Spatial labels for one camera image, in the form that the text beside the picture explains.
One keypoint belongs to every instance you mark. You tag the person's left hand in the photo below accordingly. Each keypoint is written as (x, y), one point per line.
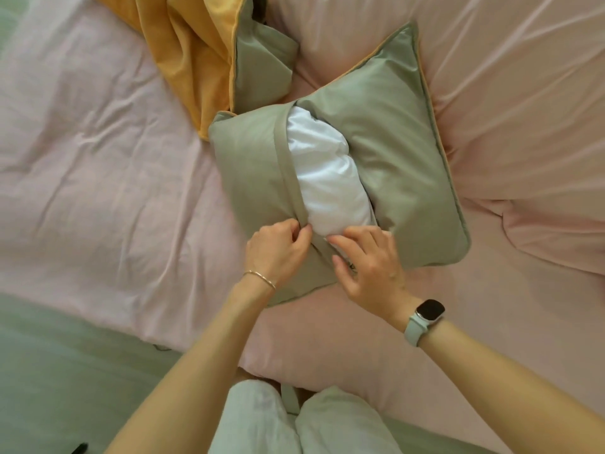
(274, 252)

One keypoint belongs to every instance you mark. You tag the person's right hand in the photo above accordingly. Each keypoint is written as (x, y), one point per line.
(378, 274)

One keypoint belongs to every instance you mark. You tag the white pillow insert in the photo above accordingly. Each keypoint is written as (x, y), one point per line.
(326, 174)

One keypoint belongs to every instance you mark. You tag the grey and orange pillowcase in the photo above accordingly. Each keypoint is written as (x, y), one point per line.
(397, 160)
(189, 56)

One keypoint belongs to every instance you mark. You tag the pink bed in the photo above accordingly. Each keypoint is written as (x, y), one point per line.
(94, 208)

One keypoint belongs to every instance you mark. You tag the person's right forearm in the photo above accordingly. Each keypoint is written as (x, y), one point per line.
(510, 392)

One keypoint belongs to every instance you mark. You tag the person's left forearm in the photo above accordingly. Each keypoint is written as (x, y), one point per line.
(189, 387)

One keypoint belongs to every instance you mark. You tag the person's white shorts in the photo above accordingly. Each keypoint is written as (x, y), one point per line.
(255, 420)

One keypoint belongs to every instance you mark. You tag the white smartwatch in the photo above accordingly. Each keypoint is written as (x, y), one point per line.
(416, 333)

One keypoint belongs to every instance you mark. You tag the pink ruffled duvet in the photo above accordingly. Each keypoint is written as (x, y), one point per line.
(520, 89)

